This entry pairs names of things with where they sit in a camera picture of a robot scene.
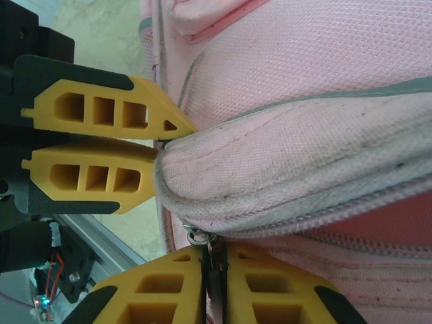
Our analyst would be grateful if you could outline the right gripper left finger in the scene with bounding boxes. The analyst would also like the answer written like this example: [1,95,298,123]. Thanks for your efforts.
[61,244,207,324]

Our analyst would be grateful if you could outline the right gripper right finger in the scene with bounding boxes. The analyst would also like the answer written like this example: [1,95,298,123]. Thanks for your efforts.
[223,242,371,324]

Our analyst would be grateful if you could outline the pink school backpack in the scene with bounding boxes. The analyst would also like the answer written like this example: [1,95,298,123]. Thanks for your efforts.
[138,0,432,324]

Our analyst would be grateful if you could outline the aluminium mounting rail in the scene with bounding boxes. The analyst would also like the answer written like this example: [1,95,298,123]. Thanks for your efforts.
[53,212,149,291]

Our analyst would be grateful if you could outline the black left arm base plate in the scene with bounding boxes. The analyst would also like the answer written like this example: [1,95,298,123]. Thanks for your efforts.
[50,232,97,304]

